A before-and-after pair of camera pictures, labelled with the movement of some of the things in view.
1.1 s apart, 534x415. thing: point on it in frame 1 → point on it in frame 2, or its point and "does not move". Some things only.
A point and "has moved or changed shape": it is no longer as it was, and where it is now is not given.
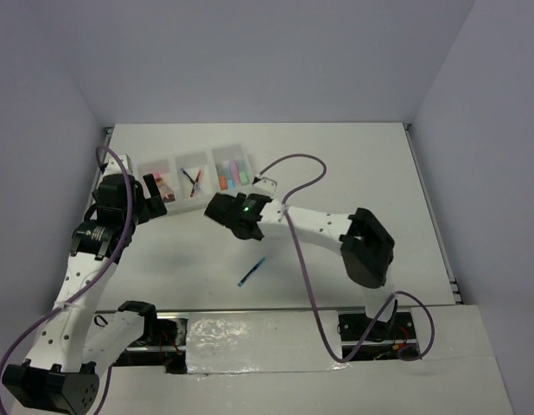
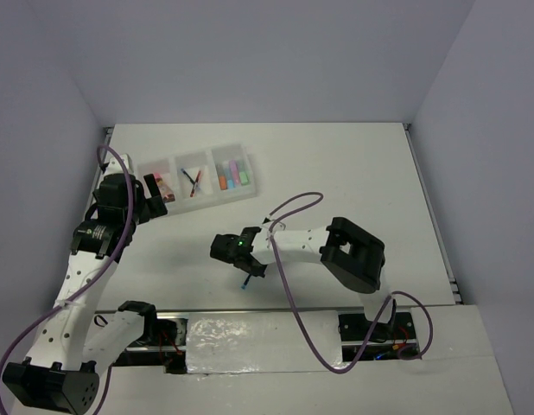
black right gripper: (242, 197) → (260, 271)
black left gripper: (153, 206) does not move
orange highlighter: (223, 179) does not move
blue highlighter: (231, 184) does not move
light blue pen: (251, 271) has moved or changed shape
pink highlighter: (234, 169) does not move
